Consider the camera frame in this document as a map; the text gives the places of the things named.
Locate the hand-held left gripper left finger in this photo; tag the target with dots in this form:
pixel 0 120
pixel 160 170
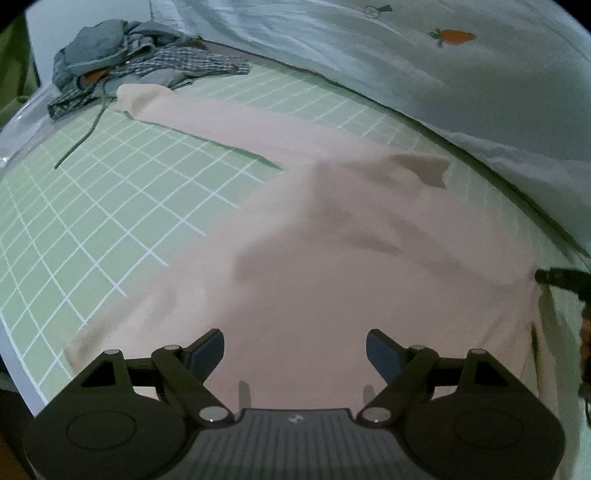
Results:
pixel 208 356

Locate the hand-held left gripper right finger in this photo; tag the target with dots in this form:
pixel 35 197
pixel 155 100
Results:
pixel 382 356

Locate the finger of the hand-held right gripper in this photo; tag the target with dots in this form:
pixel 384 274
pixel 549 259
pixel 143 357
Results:
pixel 561 278

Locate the pink shirt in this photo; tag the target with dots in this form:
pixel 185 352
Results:
pixel 300 258

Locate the green grid mat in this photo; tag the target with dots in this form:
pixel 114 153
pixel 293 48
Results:
pixel 138 207

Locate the carrot print quilt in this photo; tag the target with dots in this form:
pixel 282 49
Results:
pixel 415 83

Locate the checked garment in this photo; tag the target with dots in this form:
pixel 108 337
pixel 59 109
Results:
pixel 184 62

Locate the grey-blue garment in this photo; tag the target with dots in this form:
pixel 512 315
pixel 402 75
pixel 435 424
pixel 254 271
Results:
pixel 99 44

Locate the green curtain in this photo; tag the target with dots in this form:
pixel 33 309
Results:
pixel 14 78

